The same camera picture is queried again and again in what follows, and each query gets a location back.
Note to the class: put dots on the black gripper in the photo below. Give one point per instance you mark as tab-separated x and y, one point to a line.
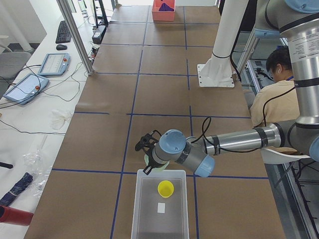
151	165

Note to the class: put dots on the pale green bowl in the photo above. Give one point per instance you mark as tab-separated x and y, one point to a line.
156	169

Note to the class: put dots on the yellow plastic cup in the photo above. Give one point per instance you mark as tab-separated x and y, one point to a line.
165	189

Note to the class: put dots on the purple cloth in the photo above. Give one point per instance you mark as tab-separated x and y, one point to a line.
165	7

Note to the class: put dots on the translucent plastic storage box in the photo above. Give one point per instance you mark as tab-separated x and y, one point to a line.
156	217

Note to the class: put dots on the black equipment box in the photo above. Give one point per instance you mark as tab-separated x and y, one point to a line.
99	34

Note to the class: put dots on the crumpled white gloves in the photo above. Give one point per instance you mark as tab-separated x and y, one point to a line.
59	118

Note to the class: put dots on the clear plastic bag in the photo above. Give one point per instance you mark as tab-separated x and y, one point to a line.
39	169

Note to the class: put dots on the folded dark blue umbrella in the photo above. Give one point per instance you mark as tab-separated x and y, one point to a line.
16	190

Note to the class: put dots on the light blue teach pendant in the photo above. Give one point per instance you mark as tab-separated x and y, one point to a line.
26	89
54	64

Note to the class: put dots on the black tripod leg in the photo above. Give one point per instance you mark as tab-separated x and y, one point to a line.
5	165

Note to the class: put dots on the red bottle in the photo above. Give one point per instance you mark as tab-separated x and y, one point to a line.
14	216

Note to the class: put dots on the seated person in beige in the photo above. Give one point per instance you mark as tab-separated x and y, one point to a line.
278	101

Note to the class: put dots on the black computer mouse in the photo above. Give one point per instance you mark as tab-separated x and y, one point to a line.
60	47

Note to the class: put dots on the pink plastic bin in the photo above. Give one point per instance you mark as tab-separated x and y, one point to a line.
163	15

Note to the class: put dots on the black keyboard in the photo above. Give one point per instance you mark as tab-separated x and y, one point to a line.
63	33

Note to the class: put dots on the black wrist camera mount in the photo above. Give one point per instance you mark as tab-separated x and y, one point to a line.
148	141

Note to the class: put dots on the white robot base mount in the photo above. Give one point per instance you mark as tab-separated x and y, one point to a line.
217	72

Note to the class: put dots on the aluminium extrusion post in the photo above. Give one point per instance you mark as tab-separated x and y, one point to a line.
68	17

